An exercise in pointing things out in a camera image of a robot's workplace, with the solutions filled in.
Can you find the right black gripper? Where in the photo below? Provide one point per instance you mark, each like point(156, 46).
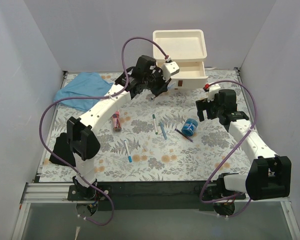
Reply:
point(205, 106)

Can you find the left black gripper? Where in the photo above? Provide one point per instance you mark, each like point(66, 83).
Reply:
point(159, 82)

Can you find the green-capped white marker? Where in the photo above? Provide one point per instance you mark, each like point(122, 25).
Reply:
point(155, 124)

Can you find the white drawer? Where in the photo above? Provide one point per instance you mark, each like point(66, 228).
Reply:
point(191, 76)

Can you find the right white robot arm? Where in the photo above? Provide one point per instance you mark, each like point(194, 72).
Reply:
point(269, 175)

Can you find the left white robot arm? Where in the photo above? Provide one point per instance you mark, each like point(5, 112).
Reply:
point(82, 131)

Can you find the blue round jar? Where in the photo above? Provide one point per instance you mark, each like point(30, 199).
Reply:
point(189, 127)

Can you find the purple pen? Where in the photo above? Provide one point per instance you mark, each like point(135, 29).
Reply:
point(185, 136)

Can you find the blue marker pen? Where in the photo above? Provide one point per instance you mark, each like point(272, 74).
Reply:
point(163, 130)

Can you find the white three-drawer organizer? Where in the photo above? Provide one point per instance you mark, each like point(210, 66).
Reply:
point(182, 45)

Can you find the floral table mat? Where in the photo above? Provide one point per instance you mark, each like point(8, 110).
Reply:
point(157, 159)

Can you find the pink-capped clear tube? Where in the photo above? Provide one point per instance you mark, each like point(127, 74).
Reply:
point(116, 121)

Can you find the blue cloth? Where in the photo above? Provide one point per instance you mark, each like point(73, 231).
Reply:
point(84, 84)

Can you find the white marker blue cap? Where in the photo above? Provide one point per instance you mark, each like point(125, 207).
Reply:
point(127, 151)

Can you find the black cloth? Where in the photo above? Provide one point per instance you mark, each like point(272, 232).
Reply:
point(62, 149)

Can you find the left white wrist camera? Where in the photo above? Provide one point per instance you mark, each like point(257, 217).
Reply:
point(169, 69)

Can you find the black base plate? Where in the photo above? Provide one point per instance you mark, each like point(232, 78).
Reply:
point(150, 195)

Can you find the aluminium front rail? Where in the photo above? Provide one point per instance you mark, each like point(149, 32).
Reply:
point(157, 210)

